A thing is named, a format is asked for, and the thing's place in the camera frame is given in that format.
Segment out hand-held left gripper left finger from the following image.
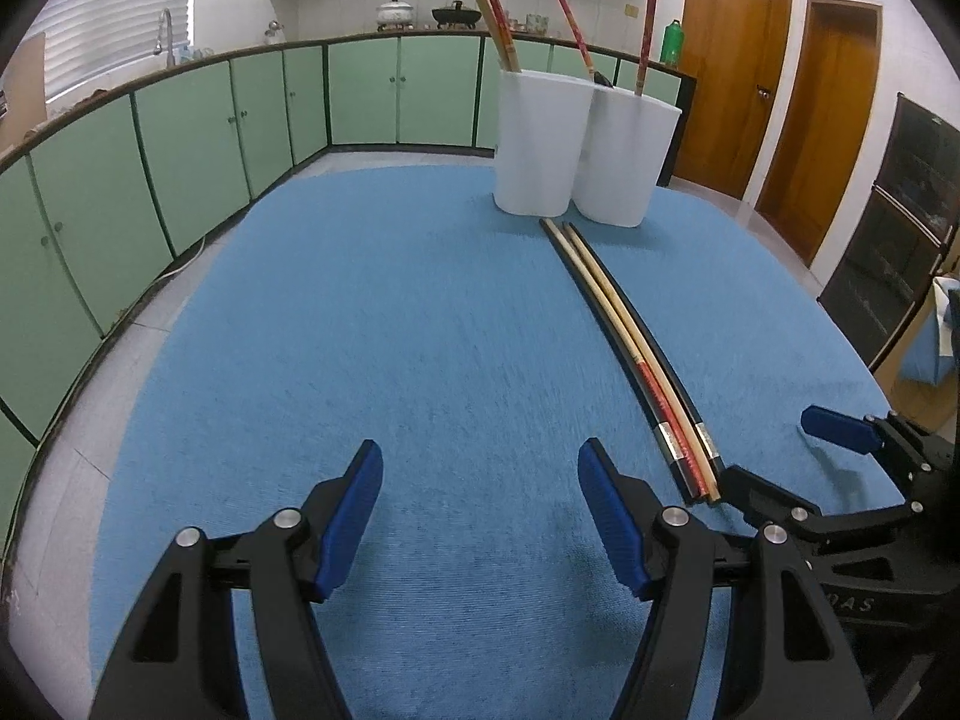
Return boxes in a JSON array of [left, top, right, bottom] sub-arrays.
[[88, 439, 385, 720]]

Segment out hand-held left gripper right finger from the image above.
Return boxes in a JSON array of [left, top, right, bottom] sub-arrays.
[[576, 437, 875, 720]]

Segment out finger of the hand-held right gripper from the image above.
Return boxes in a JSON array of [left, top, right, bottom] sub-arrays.
[[720, 465, 823, 548], [801, 405, 935, 500]]

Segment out black chopstick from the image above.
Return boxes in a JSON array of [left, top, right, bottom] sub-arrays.
[[540, 219, 695, 503], [570, 223, 725, 475]]

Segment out white double utensil holder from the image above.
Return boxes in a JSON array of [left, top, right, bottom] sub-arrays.
[[493, 69, 683, 227]]

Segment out cardboard box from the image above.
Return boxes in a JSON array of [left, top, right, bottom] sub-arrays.
[[874, 276, 960, 421]]

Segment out blue table mat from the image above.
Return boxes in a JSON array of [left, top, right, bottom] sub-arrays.
[[88, 165, 908, 720]]

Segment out dark glass cabinet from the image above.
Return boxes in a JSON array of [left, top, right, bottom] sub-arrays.
[[817, 92, 960, 376]]

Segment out plain wooden door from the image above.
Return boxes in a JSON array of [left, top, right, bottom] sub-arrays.
[[754, 0, 880, 265]]

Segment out green lower kitchen cabinets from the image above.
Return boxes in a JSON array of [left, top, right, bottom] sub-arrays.
[[0, 34, 698, 563]]

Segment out black wok with lid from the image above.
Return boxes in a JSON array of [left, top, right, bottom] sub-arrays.
[[431, 1, 483, 31]]

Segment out white window blind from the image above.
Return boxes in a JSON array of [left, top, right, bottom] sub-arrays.
[[30, 0, 197, 102]]

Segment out white floor cable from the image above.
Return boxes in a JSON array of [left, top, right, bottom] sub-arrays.
[[154, 232, 207, 282]]

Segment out wooden door with handle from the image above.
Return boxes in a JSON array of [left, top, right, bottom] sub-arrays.
[[670, 0, 794, 201]]

